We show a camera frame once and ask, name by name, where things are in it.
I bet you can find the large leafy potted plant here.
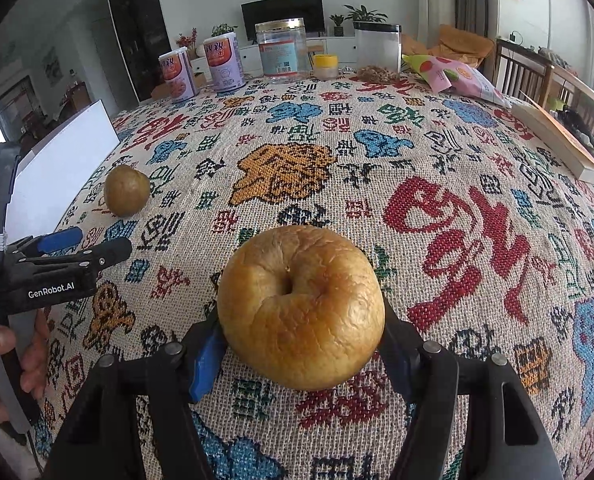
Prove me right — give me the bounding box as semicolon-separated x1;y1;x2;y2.
344;4;388;24

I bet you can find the right red-label can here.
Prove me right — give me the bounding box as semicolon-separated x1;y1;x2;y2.
203;31;244;93

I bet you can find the white cardboard box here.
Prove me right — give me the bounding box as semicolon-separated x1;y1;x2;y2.
4;100;120;252

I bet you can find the green-brown pear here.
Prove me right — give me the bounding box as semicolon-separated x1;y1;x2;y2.
103;164;152;219

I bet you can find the book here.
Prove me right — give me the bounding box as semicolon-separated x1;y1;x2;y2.
510;99;594;186

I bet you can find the black television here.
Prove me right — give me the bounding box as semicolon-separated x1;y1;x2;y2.
241;0;326;41

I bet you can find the pile of nuts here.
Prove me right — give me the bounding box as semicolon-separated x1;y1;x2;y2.
358;64;402;84

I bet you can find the printed woven tablecloth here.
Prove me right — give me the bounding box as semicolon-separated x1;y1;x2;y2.
29;72;594;480

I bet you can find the white tv cabinet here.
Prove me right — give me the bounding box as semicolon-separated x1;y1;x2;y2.
192;35;359;87

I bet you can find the orange label can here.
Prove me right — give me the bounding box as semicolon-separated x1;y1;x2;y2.
158;46;201;105

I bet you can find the beige curtain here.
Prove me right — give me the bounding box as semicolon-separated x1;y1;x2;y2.
417;0;458;44

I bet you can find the orange cushion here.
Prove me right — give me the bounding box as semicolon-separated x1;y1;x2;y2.
402;24;496;69

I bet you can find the clear container black lid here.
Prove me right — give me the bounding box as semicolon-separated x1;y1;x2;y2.
353;21;403;74

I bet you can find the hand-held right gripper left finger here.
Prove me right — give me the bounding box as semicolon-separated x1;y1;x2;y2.
49;310;229;480

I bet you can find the wooden chair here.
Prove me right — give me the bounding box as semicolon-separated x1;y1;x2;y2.
492;37;594;137

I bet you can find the dark glass cabinet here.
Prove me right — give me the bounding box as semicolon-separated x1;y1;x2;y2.
104;0;173;104

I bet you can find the clear jar blue label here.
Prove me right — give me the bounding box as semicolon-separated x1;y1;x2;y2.
254;17;311;85

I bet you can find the pink snack bag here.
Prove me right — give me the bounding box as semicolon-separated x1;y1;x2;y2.
402;54;513;109

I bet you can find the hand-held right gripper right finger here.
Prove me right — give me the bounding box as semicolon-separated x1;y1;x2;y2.
376;295;566;480

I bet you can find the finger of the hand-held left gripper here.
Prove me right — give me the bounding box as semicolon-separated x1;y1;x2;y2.
7;226;84;262
24;236;134;282

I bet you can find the yellow pear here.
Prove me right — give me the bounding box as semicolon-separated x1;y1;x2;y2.
217;225;387;392

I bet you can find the red flower arrangement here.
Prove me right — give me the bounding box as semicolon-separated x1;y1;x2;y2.
176;27;199;54

